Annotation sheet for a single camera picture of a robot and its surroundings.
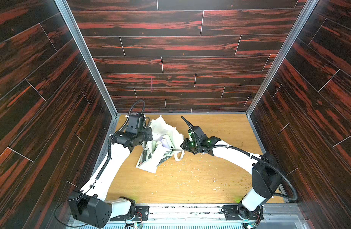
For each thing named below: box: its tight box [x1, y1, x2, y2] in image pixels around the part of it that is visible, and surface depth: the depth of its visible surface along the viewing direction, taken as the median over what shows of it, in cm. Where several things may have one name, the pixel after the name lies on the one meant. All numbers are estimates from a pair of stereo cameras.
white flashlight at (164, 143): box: [160, 138, 171, 150], surface depth 93 cm
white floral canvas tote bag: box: [135, 114, 185, 174], surface depth 86 cm
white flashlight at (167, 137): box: [162, 133, 176, 151], surface depth 95 cm
